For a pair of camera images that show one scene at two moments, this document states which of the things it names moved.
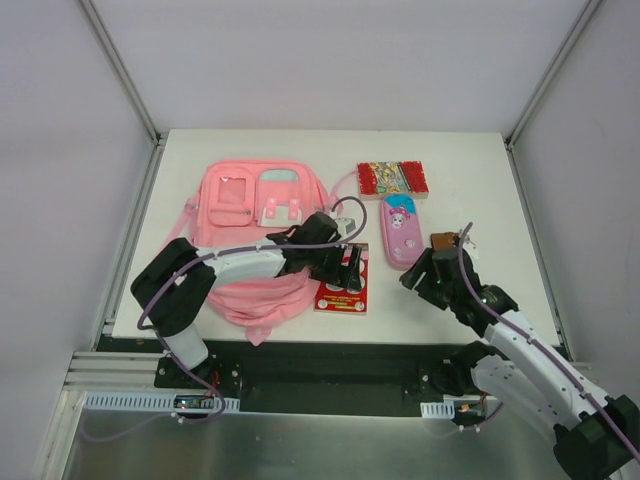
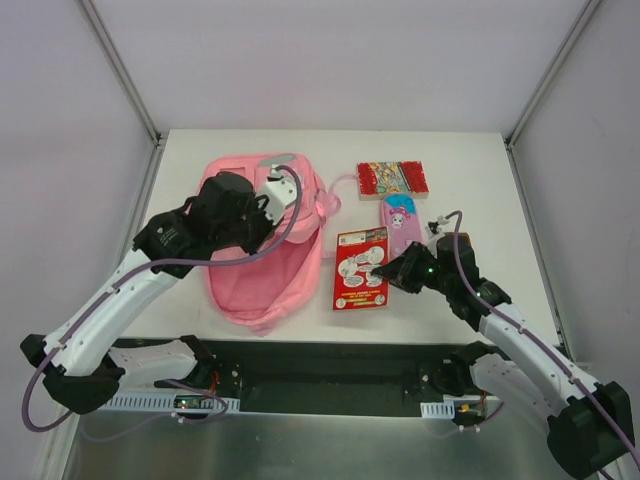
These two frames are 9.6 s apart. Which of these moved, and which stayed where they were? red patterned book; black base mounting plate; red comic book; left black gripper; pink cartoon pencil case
Moved: red comic book; left black gripper
Stayed: pink cartoon pencil case; red patterned book; black base mounting plate
